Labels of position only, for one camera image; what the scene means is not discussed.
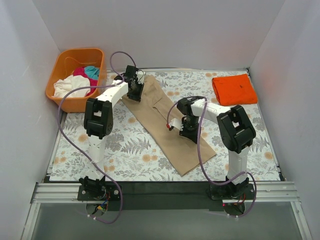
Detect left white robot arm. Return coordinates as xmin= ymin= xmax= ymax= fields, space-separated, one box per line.
xmin=77 ymin=65 xmax=145 ymax=201

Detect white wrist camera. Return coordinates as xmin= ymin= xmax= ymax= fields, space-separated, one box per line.
xmin=166 ymin=118 xmax=184 ymax=131
xmin=137 ymin=69 xmax=146 ymax=85

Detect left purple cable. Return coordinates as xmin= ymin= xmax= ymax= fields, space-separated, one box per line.
xmin=56 ymin=51 xmax=137 ymax=225

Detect folded orange t-shirt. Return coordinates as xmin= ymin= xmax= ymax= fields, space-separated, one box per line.
xmin=212 ymin=74 xmax=258 ymax=106

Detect teal t-shirt in basket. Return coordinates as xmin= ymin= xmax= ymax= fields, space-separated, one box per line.
xmin=84 ymin=66 xmax=100 ymax=80

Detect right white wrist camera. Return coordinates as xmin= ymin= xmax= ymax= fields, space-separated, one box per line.
xmin=166 ymin=118 xmax=184 ymax=131

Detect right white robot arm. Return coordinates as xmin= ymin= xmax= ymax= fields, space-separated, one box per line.
xmin=169 ymin=96 xmax=256 ymax=200

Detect orange plastic basket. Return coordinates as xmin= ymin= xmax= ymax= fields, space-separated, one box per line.
xmin=45 ymin=48 xmax=106 ymax=113

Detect floral patterned table mat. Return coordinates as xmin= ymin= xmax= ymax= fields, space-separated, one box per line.
xmin=47 ymin=70 xmax=280 ymax=182

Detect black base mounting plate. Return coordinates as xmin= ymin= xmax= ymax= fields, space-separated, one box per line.
xmin=77 ymin=179 xmax=255 ymax=213

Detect beige t-shirt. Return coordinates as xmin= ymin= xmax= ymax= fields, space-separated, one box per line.
xmin=121 ymin=74 xmax=217 ymax=176

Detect magenta t-shirt in basket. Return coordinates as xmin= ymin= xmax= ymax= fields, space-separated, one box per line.
xmin=72 ymin=67 xmax=98 ymax=87

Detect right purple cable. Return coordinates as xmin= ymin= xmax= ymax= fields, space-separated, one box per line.
xmin=165 ymin=98 xmax=257 ymax=219

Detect aluminium frame rail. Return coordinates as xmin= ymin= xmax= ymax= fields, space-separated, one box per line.
xmin=32 ymin=181 xmax=301 ymax=203

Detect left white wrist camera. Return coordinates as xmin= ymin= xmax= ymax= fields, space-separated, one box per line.
xmin=137 ymin=69 xmax=146 ymax=85

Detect purple cable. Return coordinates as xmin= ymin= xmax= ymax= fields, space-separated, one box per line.
xmin=56 ymin=51 xmax=137 ymax=225
xmin=165 ymin=98 xmax=257 ymax=219

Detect white t-shirt in basket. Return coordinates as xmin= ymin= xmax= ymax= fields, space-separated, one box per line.
xmin=53 ymin=75 xmax=91 ymax=98

